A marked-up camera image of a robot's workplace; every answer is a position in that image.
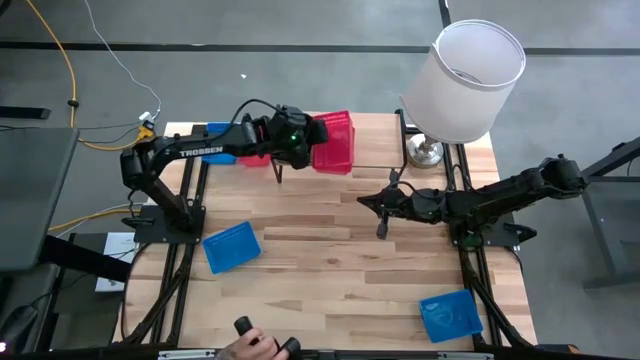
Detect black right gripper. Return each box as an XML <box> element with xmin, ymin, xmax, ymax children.
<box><xmin>356</xmin><ymin>169</ymin><xmax>446</xmax><ymax>240</ymax></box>

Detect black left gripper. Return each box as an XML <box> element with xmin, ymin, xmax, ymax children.
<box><xmin>267</xmin><ymin>104</ymin><xmax>330</xmax><ymax>170</ymax></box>

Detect red plastic basket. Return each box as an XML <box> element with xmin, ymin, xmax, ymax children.
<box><xmin>310</xmin><ymin>110</ymin><xmax>356</xmax><ymax>176</ymax></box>
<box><xmin>237</xmin><ymin>153</ymin><xmax>272</xmax><ymax>168</ymax></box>

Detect blue plastic basket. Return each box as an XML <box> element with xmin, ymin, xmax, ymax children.
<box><xmin>201</xmin><ymin>220</ymin><xmax>263</xmax><ymax>275</ymax></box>
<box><xmin>418</xmin><ymin>288</ymin><xmax>485</xmax><ymax>345</ymax></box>
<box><xmin>202</xmin><ymin>122</ymin><xmax>239</xmax><ymax>166</ymax></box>

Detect wooden shelf with black legs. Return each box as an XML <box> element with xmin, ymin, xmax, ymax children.
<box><xmin>271</xmin><ymin>105</ymin><xmax>409</xmax><ymax>185</ymax></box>

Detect silver lamp with white shade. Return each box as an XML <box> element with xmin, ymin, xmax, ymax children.
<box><xmin>399</xmin><ymin>18</ymin><xmax>527</xmax><ymax>169</ymax></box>

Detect black beam with silver brackets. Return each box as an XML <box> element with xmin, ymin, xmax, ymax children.
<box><xmin>0</xmin><ymin>343</ymin><xmax>640</xmax><ymax>360</ymax></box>

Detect person's hand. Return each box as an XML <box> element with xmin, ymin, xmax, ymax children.
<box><xmin>214</xmin><ymin>327</ymin><xmax>291</xmax><ymax>360</ymax></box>

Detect white paper sheet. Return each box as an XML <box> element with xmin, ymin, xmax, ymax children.
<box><xmin>94</xmin><ymin>231</ymin><xmax>139</xmax><ymax>294</ymax></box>

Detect dark grey metal table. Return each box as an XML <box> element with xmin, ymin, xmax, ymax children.
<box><xmin>549</xmin><ymin>134</ymin><xmax>640</xmax><ymax>291</ymax></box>

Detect black diagonal desk bar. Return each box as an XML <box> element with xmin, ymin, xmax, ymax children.
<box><xmin>39</xmin><ymin>234</ymin><xmax>134</xmax><ymax>285</ymax></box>

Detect black flat bar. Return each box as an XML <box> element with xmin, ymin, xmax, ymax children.
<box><xmin>0</xmin><ymin>105</ymin><xmax>51</xmax><ymax>120</ymax></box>

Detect grey desk top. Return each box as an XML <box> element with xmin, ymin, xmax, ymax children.
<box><xmin>0</xmin><ymin>125</ymin><xmax>81</xmax><ymax>274</ymax></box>

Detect black computer mouse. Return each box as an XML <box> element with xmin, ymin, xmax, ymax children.
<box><xmin>0</xmin><ymin>304</ymin><xmax>40</xmax><ymax>354</ymax></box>

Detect black table frame rail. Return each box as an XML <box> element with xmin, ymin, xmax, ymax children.
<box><xmin>442</xmin><ymin>127</ymin><xmax>539</xmax><ymax>351</ymax></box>
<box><xmin>114</xmin><ymin>123</ymin><xmax>211</xmax><ymax>349</ymax></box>

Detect white power adapter with cable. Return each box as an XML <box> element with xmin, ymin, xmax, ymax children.
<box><xmin>82</xmin><ymin>0</ymin><xmax>162</xmax><ymax>129</ymax></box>

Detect yellow extension cord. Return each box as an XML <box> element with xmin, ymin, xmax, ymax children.
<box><xmin>24</xmin><ymin>0</ymin><xmax>156</xmax><ymax>152</ymax></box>

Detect black cylindrical handle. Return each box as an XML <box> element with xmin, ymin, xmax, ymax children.
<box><xmin>233</xmin><ymin>315</ymin><xmax>255</xmax><ymax>337</ymax></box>
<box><xmin>280</xmin><ymin>337</ymin><xmax>303</xmax><ymax>360</ymax></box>

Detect yellow cable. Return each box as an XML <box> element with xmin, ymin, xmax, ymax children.
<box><xmin>47</xmin><ymin>207</ymin><xmax>137</xmax><ymax>234</ymax></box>

